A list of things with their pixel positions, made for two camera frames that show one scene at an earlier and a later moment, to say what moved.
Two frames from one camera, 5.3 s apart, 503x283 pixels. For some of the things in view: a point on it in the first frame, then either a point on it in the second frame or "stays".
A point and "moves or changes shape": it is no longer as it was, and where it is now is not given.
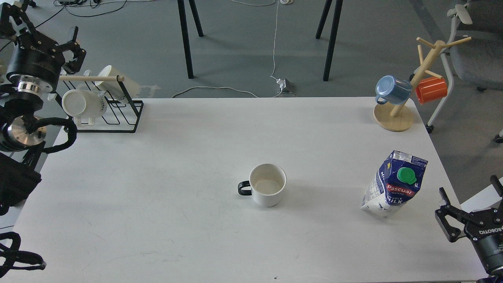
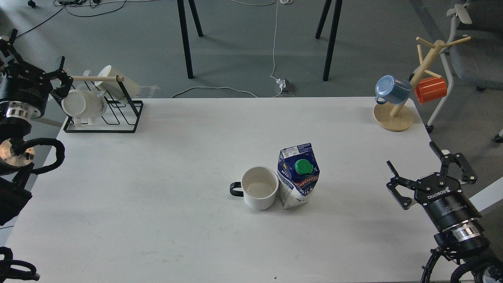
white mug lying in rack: x=82 y=104 stays
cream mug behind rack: x=112 y=89 stays
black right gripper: x=484 y=227 → x=445 y=203
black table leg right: x=329 y=55 stays
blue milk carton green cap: x=395 y=184 → x=298 y=172
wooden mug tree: x=393 y=118 stays
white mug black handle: x=266 y=184 moves or changes shape
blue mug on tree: x=393 y=90 stays
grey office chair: x=474 y=52 stays
